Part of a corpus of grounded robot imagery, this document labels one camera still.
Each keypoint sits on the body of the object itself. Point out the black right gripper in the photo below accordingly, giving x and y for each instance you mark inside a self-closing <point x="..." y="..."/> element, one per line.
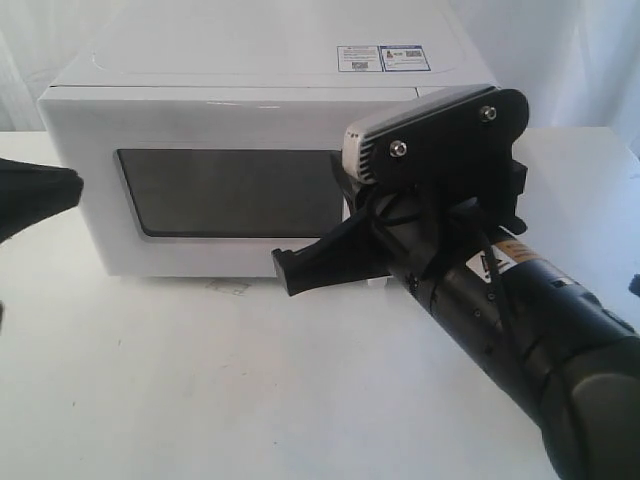
<point x="417" y="219"/>

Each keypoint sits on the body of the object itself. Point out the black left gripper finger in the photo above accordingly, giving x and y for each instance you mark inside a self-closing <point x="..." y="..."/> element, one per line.
<point x="31" y="193"/>

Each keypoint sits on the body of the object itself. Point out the white microwave door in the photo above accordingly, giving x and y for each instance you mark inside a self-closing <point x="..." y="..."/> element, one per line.
<point x="205" y="182"/>

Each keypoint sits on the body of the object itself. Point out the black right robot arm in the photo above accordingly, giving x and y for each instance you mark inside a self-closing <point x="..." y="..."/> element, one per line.
<point x="568" y="362"/>

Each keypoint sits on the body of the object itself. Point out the white microwave oven body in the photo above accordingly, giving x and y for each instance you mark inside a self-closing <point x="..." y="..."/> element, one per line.
<point x="260" y="63"/>

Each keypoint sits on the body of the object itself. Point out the blue red info sticker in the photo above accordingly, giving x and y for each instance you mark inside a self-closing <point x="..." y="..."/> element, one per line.
<point x="404" y="58"/>

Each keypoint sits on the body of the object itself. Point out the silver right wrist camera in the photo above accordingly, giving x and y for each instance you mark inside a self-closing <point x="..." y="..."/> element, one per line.
<point x="435" y="136"/>

